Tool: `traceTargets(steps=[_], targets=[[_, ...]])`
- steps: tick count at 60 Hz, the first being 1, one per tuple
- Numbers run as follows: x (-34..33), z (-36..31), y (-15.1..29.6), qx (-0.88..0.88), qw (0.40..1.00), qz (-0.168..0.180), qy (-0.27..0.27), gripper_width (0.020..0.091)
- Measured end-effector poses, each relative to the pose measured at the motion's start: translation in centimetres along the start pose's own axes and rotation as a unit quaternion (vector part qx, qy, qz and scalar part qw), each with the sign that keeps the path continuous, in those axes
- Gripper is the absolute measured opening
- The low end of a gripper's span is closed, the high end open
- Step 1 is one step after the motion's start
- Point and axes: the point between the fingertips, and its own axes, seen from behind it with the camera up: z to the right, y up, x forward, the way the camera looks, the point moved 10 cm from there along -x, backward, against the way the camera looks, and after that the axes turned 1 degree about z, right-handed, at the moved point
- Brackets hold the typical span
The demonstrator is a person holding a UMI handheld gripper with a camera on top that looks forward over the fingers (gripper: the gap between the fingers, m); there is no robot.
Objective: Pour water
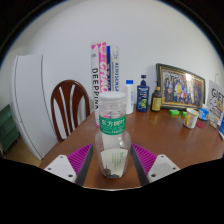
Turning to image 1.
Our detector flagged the dark wooden chair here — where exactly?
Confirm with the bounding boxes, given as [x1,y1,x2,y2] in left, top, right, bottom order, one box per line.
[50,79,92,142]

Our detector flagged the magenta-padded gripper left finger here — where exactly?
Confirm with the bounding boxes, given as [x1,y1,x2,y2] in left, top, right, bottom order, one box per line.
[43,143,95,187]

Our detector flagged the dark blue pump bottle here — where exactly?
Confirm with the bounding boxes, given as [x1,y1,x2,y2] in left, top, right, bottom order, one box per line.
[135,74,151,113]

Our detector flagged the clear green-labelled drink bottle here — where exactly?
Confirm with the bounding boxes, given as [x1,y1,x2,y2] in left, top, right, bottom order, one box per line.
[94,91,132,180]

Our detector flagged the gold-framed group photo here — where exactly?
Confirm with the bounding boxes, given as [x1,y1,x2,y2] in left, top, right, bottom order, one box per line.
[155,63,207,111]

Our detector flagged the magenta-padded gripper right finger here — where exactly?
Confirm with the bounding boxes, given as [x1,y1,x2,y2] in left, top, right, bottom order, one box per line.
[129,143,182,187]

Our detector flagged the white printed gift bag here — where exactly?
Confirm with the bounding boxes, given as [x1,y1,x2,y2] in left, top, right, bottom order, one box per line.
[205,79,224,126]

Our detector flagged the white yellow-rimmed enamel mug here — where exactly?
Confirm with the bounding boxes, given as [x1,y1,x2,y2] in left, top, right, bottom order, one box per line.
[183,107,200,130]

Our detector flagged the amber yellow-labelled pump bottle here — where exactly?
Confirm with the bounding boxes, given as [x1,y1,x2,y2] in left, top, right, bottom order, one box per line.
[150,81,163,113]

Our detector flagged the pink and white shuttlecock tube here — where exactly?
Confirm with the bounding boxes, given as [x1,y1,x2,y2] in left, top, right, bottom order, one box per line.
[90,41,110,128]

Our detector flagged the white blue-capped lotion bottle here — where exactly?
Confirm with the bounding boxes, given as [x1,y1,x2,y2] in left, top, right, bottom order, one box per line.
[124,79,135,115]

